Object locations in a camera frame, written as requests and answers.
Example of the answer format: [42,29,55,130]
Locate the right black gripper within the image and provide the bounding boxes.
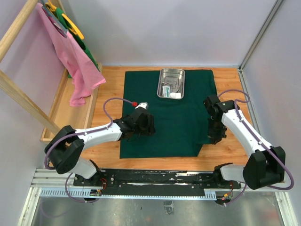
[208,118,227,145]

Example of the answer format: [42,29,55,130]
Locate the dark green surgical cloth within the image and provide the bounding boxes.
[120,70,217,158]

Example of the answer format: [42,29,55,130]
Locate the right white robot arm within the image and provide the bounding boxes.
[204,95,285,190]

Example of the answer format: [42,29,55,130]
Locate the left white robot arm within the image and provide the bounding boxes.
[45,106,155,186]

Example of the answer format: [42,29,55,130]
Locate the steel surgical instruments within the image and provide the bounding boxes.
[161,76,182,92]

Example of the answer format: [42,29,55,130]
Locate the green white packet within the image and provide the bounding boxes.
[162,86,171,98]

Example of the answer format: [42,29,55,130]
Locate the white cotton balls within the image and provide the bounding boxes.
[169,92,182,99]

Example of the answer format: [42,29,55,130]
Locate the steel instrument tray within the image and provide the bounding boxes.
[157,68,185,100]

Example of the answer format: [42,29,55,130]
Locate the pink shirt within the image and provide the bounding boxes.
[36,3,106,107]

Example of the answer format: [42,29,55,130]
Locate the yellow hanger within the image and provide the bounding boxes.
[46,0,84,40]

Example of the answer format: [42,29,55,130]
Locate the grey hanger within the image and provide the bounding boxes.
[41,0,67,38]

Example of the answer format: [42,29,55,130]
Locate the green garment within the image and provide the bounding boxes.
[55,8,99,70]

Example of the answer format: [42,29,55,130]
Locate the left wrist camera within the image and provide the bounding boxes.
[135,102,149,110]

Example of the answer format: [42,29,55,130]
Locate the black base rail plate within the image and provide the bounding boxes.
[73,169,241,198]

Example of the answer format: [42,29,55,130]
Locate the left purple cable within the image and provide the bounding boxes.
[44,97,138,203]

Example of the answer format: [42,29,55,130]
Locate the grey slotted cable duct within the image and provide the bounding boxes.
[39,188,217,200]

